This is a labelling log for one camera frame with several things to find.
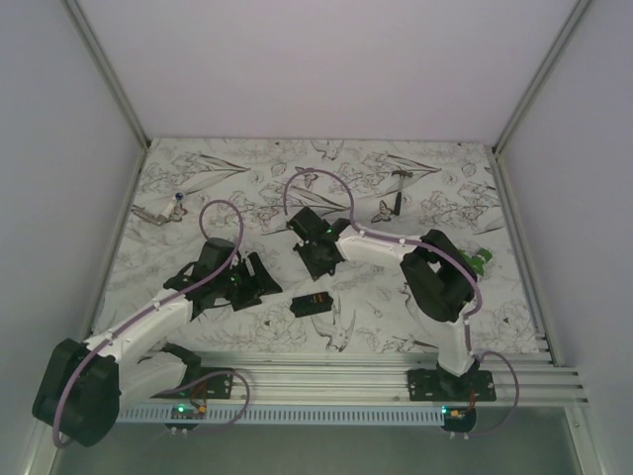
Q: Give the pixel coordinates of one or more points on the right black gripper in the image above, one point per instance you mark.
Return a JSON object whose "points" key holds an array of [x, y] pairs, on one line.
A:
{"points": [[316, 271]]}

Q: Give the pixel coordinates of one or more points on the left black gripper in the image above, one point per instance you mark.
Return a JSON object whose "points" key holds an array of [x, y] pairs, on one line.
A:
{"points": [[256, 285]]}

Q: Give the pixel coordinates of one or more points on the black fuse box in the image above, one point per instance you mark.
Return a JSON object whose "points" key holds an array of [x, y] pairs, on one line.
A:
{"points": [[309, 305]]}

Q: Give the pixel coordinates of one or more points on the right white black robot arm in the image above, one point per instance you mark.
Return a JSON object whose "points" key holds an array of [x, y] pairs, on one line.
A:
{"points": [[440, 280]]}

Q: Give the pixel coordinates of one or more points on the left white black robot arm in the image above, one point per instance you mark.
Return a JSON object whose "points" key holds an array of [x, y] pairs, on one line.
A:
{"points": [[88, 383]]}

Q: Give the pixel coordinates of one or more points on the floral patterned table mat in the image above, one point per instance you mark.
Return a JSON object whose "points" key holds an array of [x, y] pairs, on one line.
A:
{"points": [[248, 189]]}

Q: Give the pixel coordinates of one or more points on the small black hammer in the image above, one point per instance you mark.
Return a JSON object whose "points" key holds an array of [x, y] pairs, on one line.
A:
{"points": [[401, 175]]}

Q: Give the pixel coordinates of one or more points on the metal clip with blue bead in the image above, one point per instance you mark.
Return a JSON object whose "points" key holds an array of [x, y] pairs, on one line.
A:
{"points": [[168, 210]]}

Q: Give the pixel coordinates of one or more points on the left small circuit board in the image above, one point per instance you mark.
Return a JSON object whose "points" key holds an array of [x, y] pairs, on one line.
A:
{"points": [[188, 412]]}

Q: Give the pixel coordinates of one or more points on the small circuit board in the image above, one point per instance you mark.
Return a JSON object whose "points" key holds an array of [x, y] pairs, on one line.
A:
{"points": [[451, 414], [188, 412]]}

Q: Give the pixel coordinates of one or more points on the green plastic connector part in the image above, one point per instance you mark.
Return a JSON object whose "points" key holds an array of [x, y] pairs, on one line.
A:
{"points": [[479, 260]]}

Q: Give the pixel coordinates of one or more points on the right small circuit board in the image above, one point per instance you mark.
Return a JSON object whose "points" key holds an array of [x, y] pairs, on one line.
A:
{"points": [[451, 414]]}

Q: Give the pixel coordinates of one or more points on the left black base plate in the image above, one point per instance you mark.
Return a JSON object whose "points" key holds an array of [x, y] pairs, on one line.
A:
{"points": [[218, 387]]}

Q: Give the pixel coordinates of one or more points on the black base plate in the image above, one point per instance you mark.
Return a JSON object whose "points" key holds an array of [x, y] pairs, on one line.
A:
{"points": [[218, 387], [438, 385]]}

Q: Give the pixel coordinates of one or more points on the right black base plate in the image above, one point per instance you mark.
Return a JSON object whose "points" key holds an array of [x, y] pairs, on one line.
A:
{"points": [[438, 385]]}

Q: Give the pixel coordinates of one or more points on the grey slotted cable duct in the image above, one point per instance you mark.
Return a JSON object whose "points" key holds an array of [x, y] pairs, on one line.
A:
{"points": [[292, 415]]}

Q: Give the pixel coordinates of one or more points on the aluminium rail frame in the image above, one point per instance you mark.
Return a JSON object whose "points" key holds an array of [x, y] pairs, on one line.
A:
{"points": [[332, 378]]}

